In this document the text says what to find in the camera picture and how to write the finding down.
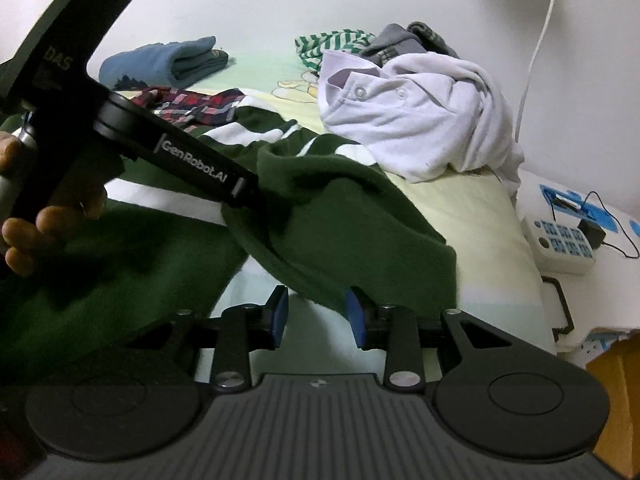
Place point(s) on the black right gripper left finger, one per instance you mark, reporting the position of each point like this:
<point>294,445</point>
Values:
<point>242,330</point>

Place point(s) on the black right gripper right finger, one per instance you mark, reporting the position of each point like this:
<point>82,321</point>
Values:
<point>392,329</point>

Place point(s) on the green white striped jacket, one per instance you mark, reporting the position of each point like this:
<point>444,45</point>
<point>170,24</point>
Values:
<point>325,218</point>

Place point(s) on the person's left hand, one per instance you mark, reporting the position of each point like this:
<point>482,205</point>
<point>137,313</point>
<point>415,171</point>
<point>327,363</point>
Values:
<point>49,208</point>

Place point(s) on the pastel cartoon bed sheet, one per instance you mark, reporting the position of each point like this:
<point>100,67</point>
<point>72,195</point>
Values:
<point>498,281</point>

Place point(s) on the folded blue sweater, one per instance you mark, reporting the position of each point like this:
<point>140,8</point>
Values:
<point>175,65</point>

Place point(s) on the white power strip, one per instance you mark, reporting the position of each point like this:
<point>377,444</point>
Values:
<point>557,247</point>

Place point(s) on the white crumpled shirt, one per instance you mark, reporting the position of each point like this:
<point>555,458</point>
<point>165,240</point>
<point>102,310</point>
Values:
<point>421,114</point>

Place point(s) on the green white striped shirt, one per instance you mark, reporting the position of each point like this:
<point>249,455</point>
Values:
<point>310,49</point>

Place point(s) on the cardboard box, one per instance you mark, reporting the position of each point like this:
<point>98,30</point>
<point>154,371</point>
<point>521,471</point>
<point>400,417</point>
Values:
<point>618,370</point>

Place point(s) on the grey garment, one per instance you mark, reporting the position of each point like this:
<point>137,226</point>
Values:
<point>395,40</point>

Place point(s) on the black charger with cable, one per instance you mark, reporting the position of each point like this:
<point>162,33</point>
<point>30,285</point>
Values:
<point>594,219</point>

